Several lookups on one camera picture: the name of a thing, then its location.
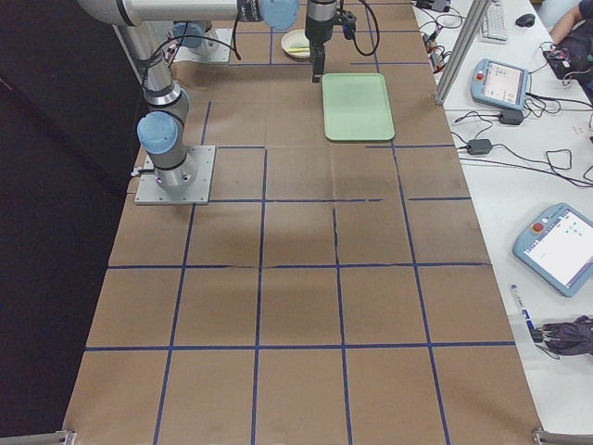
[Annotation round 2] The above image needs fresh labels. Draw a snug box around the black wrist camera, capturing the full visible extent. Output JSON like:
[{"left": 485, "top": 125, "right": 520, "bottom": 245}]
[{"left": 336, "top": 9, "right": 357, "bottom": 40}]

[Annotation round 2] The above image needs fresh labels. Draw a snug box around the white marker pen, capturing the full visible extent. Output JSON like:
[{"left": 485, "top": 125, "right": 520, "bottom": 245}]
[{"left": 510, "top": 284, "right": 535, "bottom": 330}]

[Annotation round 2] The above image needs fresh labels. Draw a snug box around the far blue teach pendant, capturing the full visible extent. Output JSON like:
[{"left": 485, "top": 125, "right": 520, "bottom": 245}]
[{"left": 470, "top": 58, "right": 530, "bottom": 111}]

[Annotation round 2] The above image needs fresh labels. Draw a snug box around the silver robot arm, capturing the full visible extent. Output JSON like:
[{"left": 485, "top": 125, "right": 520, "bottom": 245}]
[
  {"left": 79, "top": 1, "right": 299, "bottom": 191},
  {"left": 169, "top": 20, "right": 216, "bottom": 53}
]

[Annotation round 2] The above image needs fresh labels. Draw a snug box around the blue teach pendant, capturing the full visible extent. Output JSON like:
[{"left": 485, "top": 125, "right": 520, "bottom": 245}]
[
  {"left": 470, "top": 58, "right": 530, "bottom": 111},
  {"left": 512, "top": 202, "right": 592, "bottom": 298}
]

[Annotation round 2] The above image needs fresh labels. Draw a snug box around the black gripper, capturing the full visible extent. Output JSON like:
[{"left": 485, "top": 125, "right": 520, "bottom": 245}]
[{"left": 305, "top": 0, "right": 337, "bottom": 83}]

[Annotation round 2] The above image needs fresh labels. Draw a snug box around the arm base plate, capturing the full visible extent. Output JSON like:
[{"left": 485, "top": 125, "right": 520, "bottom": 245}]
[
  {"left": 173, "top": 29, "right": 232, "bottom": 64},
  {"left": 134, "top": 146, "right": 216, "bottom": 205}
]

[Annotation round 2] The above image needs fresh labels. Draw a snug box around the brown paper table cover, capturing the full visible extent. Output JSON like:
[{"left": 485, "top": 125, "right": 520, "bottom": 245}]
[{"left": 64, "top": 1, "right": 539, "bottom": 444}]

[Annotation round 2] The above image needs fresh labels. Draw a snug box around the green plastic tray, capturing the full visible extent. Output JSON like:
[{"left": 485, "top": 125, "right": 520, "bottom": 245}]
[{"left": 322, "top": 73, "right": 395, "bottom": 142}]

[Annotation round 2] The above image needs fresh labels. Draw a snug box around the cream round plate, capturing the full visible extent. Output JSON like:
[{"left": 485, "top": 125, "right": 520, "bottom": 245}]
[{"left": 281, "top": 29, "right": 310, "bottom": 59}]

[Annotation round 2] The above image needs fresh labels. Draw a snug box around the white keyboard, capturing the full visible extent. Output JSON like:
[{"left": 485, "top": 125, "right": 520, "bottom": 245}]
[{"left": 479, "top": 0, "right": 508, "bottom": 45}]

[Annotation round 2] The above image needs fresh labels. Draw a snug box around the near blue teach pendant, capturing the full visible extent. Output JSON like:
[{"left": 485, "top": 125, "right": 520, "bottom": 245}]
[{"left": 512, "top": 202, "right": 592, "bottom": 298}]

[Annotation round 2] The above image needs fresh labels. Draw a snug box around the black power adapter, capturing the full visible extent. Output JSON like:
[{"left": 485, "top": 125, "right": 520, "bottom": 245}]
[
  {"left": 498, "top": 109, "right": 524, "bottom": 126},
  {"left": 466, "top": 139, "right": 493, "bottom": 156}
]

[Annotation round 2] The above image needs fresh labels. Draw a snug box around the black computer mouse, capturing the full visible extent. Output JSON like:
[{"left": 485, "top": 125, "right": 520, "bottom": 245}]
[{"left": 515, "top": 13, "right": 536, "bottom": 28}]

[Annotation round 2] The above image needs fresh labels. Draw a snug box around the aluminium frame post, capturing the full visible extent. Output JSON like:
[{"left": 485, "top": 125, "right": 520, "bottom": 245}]
[{"left": 434, "top": 0, "right": 490, "bottom": 106}]

